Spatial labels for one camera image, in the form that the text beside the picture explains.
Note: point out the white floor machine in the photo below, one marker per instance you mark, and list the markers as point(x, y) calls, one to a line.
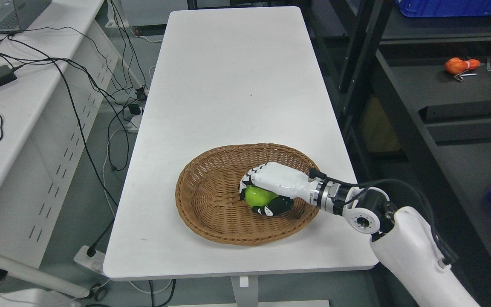
point(35, 297)

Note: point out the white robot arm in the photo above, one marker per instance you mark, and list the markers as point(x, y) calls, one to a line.
point(404, 239)

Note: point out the white standing desk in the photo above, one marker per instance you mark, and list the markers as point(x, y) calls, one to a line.
point(226, 77)

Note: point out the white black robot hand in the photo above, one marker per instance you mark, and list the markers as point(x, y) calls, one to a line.
point(288, 183)

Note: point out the white perforated side desk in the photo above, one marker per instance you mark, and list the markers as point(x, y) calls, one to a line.
point(47, 115)

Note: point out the white power strip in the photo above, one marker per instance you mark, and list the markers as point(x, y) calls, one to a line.
point(94, 263)

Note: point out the orange toy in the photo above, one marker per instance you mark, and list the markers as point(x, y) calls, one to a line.
point(457, 66)

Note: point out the black metal shelf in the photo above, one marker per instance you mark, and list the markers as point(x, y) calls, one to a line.
point(400, 111)

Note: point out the grey laptop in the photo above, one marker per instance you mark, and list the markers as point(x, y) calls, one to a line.
point(17, 15)

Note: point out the green apple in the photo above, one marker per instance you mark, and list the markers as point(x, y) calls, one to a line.
point(258, 197)

